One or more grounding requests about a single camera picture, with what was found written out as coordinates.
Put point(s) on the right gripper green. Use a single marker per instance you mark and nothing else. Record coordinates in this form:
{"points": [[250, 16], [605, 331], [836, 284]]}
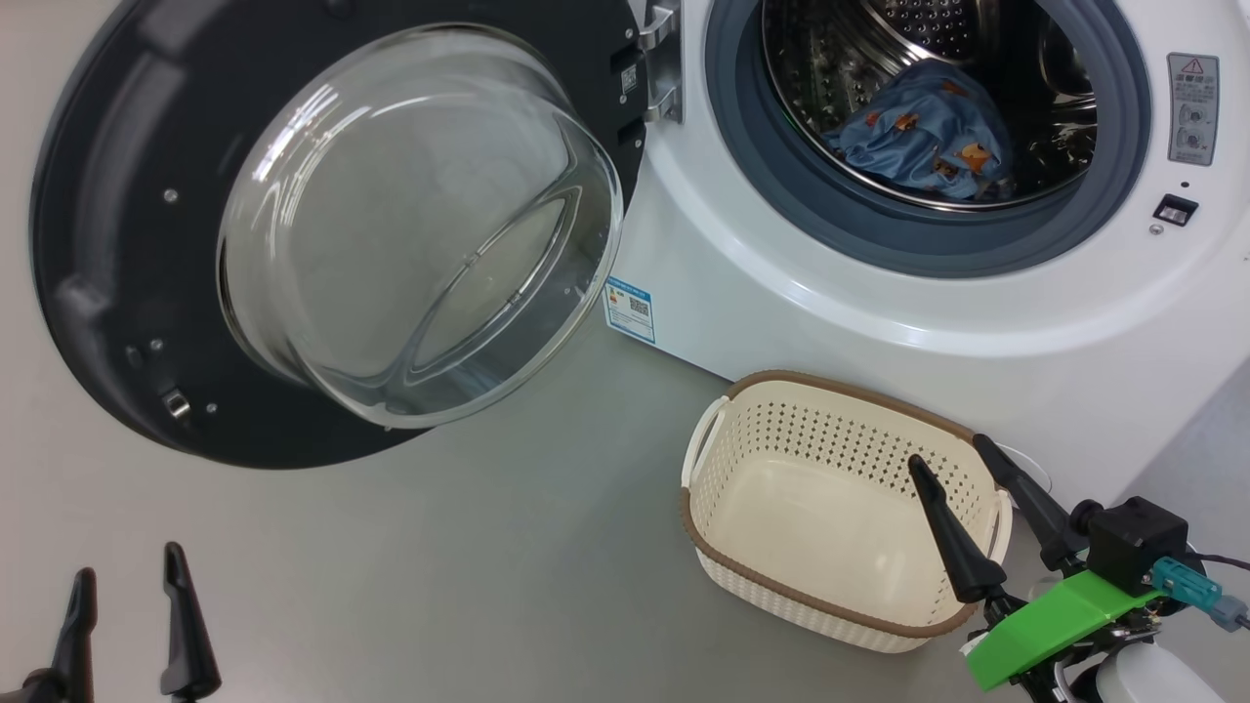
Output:
{"points": [[1045, 625]]}

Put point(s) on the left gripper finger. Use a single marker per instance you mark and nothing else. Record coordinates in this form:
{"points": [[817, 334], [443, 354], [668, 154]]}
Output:
{"points": [[187, 635], [78, 635]]}

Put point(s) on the blue cartoon print garment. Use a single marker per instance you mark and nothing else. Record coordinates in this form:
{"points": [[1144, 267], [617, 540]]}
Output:
{"points": [[918, 127]]}

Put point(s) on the black round glass door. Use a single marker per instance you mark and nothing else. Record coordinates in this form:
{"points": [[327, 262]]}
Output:
{"points": [[98, 195]]}

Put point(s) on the cream perforated laundry basket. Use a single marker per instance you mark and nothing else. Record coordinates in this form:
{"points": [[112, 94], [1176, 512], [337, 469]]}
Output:
{"points": [[811, 508]]}

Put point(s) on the white front-load washing machine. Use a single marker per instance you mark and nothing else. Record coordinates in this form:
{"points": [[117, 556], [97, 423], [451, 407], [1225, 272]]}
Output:
{"points": [[781, 293]]}

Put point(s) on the black door latch socket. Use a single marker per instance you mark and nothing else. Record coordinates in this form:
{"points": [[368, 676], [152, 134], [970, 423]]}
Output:
{"points": [[1175, 210]]}

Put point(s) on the grey rubber door gasket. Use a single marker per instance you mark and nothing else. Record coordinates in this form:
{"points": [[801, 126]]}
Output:
{"points": [[742, 146]]}

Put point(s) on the metal door hinge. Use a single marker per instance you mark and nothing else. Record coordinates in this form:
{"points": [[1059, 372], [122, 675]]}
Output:
{"points": [[664, 68]]}

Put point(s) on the blue energy label sticker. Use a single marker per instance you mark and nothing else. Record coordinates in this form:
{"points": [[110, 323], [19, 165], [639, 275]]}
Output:
{"points": [[630, 308]]}

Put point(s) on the grey warning sticker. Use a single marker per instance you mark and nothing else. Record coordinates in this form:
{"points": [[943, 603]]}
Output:
{"points": [[1193, 117]]}

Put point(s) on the stainless steel washer drum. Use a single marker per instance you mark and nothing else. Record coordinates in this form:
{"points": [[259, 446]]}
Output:
{"points": [[840, 59]]}

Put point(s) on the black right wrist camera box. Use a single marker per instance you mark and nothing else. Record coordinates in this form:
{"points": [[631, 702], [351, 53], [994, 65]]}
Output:
{"points": [[1133, 542]]}

